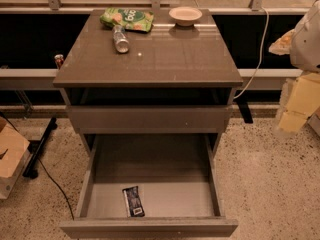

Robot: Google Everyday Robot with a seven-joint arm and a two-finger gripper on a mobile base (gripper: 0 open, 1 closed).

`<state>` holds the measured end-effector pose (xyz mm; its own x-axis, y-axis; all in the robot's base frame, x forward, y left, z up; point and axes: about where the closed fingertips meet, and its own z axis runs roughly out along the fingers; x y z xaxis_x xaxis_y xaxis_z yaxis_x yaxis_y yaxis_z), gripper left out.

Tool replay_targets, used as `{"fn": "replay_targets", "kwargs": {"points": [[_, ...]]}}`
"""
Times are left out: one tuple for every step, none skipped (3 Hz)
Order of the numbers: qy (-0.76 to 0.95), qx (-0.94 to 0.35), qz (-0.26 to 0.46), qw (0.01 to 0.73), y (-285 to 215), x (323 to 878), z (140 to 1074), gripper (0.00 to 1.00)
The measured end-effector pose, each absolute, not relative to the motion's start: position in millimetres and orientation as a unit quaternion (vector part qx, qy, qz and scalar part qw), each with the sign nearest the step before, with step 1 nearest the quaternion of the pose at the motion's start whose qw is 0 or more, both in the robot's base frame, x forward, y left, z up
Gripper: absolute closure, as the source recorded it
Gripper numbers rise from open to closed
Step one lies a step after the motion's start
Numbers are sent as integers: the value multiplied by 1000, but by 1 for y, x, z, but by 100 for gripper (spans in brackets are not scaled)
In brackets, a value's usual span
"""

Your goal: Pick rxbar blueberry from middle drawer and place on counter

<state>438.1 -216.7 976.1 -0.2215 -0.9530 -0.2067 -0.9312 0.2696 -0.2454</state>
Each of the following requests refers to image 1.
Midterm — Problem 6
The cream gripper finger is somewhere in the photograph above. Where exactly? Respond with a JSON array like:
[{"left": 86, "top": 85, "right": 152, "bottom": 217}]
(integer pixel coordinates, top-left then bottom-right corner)
[
  {"left": 275, "top": 73, "right": 320, "bottom": 133},
  {"left": 269, "top": 30, "right": 295, "bottom": 55}
]

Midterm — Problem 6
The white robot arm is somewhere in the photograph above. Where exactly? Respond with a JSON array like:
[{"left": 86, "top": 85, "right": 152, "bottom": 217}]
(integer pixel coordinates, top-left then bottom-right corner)
[{"left": 269, "top": 0, "right": 320, "bottom": 134}]

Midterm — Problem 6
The black stand foot left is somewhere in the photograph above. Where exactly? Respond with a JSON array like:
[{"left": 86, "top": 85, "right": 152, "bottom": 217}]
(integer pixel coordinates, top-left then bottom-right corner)
[{"left": 23, "top": 118, "right": 57, "bottom": 179}]

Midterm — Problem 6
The green snack bag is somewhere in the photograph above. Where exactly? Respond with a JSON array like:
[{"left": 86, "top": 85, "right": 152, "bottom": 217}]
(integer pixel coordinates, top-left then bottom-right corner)
[{"left": 100, "top": 7, "right": 154, "bottom": 33}]

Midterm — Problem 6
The cardboard box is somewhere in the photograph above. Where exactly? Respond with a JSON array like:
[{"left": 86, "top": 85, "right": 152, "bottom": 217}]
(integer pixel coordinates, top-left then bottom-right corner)
[
  {"left": 308, "top": 107, "right": 320, "bottom": 136},
  {"left": 0, "top": 118, "right": 29, "bottom": 199}
]

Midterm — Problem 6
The closed grey top drawer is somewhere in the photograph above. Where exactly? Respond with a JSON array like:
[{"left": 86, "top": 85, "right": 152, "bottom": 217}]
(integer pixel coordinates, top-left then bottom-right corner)
[{"left": 67, "top": 106, "right": 232, "bottom": 134}]

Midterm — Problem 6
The red soda can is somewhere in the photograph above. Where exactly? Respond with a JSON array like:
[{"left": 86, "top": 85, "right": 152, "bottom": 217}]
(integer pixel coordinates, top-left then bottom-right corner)
[{"left": 54, "top": 54, "right": 64, "bottom": 69}]

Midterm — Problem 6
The white cable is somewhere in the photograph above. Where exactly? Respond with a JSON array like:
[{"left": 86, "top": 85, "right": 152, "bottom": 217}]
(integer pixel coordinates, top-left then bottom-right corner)
[{"left": 233, "top": 7, "right": 270, "bottom": 101}]

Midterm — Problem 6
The beige ceramic bowl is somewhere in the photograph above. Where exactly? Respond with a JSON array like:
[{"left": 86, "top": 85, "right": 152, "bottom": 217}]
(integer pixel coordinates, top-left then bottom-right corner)
[{"left": 169, "top": 7, "right": 202, "bottom": 26}]

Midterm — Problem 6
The cardboard box left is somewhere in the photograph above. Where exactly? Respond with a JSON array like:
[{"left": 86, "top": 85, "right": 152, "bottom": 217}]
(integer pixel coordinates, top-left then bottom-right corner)
[{"left": 0, "top": 118, "right": 29, "bottom": 199}]

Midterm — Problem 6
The dark blue rxbar wrapper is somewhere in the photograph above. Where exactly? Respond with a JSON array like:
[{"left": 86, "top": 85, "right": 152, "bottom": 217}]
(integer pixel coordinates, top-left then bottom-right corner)
[{"left": 122, "top": 186, "right": 145, "bottom": 217}]

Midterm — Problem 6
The black floor cable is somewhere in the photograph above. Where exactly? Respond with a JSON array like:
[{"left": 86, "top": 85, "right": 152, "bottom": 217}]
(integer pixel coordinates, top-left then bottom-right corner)
[{"left": 0, "top": 112, "right": 75, "bottom": 221}]

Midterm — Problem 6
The black post behind cabinet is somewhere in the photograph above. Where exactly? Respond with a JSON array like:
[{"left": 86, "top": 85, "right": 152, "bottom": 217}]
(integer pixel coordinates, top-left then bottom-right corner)
[{"left": 236, "top": 95, "right": 253, "bottom": 124}]

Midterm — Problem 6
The open grey middle drawer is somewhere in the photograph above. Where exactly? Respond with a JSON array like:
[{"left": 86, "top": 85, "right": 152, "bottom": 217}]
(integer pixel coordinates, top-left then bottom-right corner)
[{"left": 60, "top": 134, "right": 238, "bottom": 239}]

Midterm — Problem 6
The grey drawer cabinet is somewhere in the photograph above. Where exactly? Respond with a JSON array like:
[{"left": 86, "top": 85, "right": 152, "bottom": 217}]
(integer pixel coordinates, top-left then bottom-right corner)
[{"left": 53, "top": 10, "right": 242, "bottom": 149}]

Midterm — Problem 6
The cardboard box right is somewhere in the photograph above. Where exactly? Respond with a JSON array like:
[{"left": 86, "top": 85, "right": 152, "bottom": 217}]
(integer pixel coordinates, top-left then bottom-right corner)
[{"left": 308, "top": 107, "right": 320, "bottom": 136}]

